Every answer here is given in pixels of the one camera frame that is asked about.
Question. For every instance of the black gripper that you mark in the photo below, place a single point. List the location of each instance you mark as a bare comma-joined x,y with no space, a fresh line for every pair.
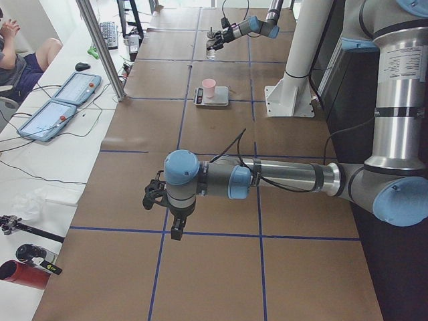
179,215
228,34

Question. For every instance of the clear sauce bottle with pourer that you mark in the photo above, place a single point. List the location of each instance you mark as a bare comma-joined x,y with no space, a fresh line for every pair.
211,39

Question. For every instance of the pink paper cup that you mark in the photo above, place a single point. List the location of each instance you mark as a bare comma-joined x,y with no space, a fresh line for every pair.
209,86

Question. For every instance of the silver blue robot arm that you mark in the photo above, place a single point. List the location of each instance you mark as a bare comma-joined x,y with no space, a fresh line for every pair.
268,27
389,183

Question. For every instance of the silver digital kitchen scale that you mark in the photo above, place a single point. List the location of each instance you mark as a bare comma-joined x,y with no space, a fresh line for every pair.
220,98

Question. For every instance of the white power adapter box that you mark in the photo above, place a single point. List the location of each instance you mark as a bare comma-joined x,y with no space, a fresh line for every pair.
133,46

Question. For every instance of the black keyboard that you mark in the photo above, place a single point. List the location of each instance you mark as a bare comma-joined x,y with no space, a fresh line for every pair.
109,34

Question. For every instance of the green plastic clamp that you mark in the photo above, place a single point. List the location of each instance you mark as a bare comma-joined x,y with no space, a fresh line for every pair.
92,51

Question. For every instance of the black computer mouse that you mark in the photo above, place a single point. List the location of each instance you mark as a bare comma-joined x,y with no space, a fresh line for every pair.
81,66

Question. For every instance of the upper blue teach pendant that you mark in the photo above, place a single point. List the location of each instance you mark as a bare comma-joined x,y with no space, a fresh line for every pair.
77,89

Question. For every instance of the blue teach pendant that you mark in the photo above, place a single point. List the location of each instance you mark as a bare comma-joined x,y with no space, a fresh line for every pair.
77,89
48,121

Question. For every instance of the crumpled white plastic wrap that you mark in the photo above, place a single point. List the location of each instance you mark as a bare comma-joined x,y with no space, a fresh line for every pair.
29,206

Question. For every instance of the lower blue teach pendant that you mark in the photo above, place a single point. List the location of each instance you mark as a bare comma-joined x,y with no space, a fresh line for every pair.
48,121

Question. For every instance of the black tripod rod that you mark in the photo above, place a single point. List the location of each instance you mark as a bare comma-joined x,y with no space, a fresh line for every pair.
11,223

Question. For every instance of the red cylinder tube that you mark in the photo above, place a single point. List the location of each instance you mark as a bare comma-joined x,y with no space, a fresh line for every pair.
19,273

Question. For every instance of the seated person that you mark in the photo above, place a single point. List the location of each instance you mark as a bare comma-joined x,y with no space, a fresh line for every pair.
23,73

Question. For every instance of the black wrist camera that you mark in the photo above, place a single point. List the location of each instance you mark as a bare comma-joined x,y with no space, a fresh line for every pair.
155,193

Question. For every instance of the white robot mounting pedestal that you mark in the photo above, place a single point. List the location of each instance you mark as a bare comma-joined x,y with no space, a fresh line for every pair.
291,96

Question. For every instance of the aluminium frame post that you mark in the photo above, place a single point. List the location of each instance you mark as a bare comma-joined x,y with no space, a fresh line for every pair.
91,22

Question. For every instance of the black silver camera lens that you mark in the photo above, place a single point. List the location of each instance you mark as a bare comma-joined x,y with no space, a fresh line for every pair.
38,257

